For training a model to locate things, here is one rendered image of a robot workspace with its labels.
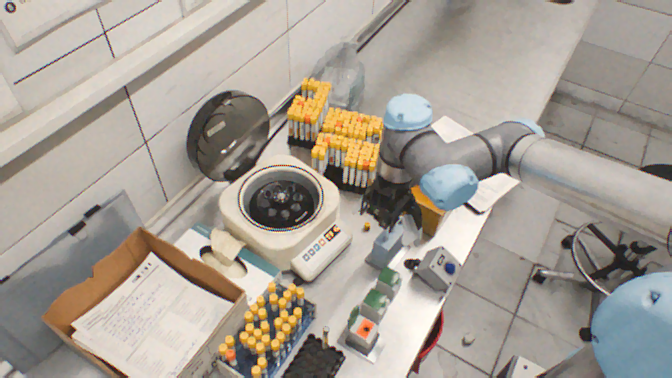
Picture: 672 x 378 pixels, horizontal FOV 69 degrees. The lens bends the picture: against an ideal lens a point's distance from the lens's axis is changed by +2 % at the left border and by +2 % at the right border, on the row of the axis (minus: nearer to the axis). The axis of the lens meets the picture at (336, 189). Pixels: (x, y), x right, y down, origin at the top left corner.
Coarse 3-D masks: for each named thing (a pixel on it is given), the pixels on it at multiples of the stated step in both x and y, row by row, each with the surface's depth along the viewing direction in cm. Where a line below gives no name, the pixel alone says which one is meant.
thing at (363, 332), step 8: (360, 320) 98; (368, 320) 98; (352, 328) 97; (360, 328) 97; (368, 328) 98; (376, 328) 98; (352, 336) 98; (360, 336) 96; (368, 336) 96; (360, 344) 99; (368, 344) 96
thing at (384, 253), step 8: (400, 216) 113; (400, 224) 111; (384, 232) 110; (392, 232) 110; (400, 232) 110; (376, 240) 108; (384, 240) 108; (392, 240) 108; (400, 240) 112; (376, 248) 109; (384, 248) 107; (392, 248) 109; (400, 248) 117; (408, 248) 118; (368, 256) 116; (376, 256) 111; (384, 256) 109; (392, 256) 113; (400, 256) 116; (376, 264) 114; (384, 264) 111; (392, 264) 115
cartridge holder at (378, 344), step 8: (344, 328) 104; (344, 336) 103; (376, 336) 101; (344, 344) 101; (352, 344) 100; (376, 344) 102; (384, 344) 102; (360, 352) 100; (368, 352) 98; (376, 352) 101; (368, 360) 100; (376, 360) 100
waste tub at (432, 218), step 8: (416, 192) 130; (416, 200) 116; (424, 200) 128; (424, 208) 116; (432, 208) 126; (424, 216) 118; (432, 216) 116; (440, 216) 114; (448, 216) 125; (424, 224) 120; (432, 224) 118; (440, 224) 120; (424, 232) 122; (432, 232) 120
